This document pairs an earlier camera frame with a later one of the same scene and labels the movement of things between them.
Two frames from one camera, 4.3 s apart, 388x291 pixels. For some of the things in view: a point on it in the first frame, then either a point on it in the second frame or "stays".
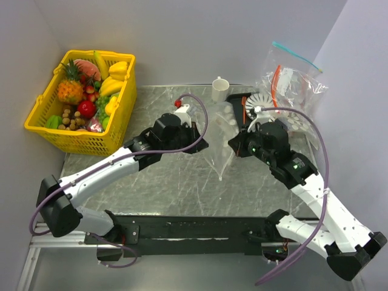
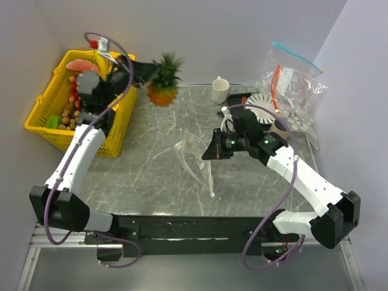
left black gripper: x=193 y=132 -> x=143 y=71
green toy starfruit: x=54 y=122 stays
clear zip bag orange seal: x=294 y=90 stays
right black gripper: x=238 y=142 -> x=216 y=150
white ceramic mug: x=220 y=88 stays
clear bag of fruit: x=220 y=123 -> x=191 y=149
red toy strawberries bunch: x=91 y=92 -> x=74 y=97
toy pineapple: x=71 y=89 -> x=162 y=88
